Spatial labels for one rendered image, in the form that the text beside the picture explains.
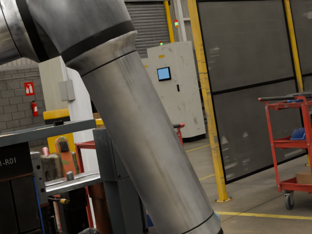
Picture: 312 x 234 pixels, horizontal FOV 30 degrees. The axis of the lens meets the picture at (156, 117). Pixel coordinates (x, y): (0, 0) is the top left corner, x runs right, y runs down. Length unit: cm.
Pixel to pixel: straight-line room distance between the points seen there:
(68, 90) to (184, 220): 470
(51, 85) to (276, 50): 345
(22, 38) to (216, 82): 505
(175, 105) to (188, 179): 1096
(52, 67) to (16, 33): 778
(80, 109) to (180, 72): 628
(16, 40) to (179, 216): 32
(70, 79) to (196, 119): 655
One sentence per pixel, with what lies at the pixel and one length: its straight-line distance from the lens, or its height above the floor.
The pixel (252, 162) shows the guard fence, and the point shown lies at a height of 26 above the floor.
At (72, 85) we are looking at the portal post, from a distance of 539.
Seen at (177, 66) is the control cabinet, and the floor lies 153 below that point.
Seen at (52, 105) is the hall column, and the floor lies 117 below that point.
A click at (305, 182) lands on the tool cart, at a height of 23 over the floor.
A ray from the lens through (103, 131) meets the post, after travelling 122.
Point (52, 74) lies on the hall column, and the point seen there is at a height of 161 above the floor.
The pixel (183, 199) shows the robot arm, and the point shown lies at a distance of 69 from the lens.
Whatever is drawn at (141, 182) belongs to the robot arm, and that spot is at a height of 110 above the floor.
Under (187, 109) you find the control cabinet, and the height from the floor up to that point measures 65.
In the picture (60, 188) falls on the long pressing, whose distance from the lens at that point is 147.
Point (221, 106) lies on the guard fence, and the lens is 583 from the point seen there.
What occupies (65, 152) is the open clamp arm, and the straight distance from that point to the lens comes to 172.
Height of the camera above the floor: 121
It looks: 3 degrees down
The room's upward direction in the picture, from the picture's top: 9 degrees counter-clockwise
